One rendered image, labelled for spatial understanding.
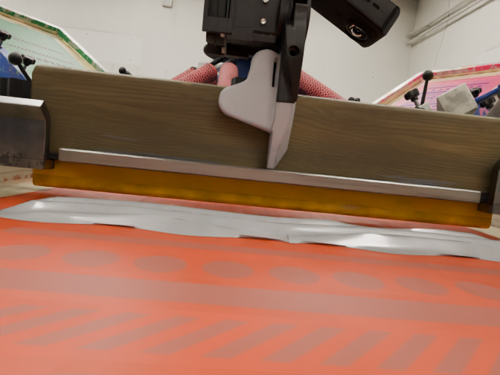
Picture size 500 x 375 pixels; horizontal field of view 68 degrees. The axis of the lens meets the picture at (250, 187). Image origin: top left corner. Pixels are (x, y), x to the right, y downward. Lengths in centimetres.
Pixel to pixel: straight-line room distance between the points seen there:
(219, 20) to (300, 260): 19
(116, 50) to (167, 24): 65
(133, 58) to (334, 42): 235
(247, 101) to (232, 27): 6
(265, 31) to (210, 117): 8
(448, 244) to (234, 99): 18
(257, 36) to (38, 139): 19
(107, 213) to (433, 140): 27
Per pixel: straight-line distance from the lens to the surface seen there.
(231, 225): 24
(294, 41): 29
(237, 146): 31
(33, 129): 33
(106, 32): 486
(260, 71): 30
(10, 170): 44
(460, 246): 28
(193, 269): 16
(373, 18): 34
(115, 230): 23
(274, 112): 29
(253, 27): 31
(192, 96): 32
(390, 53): 499
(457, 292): 19
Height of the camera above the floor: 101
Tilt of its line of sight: 5 degrees down
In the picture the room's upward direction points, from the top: 6 degrees clockwise
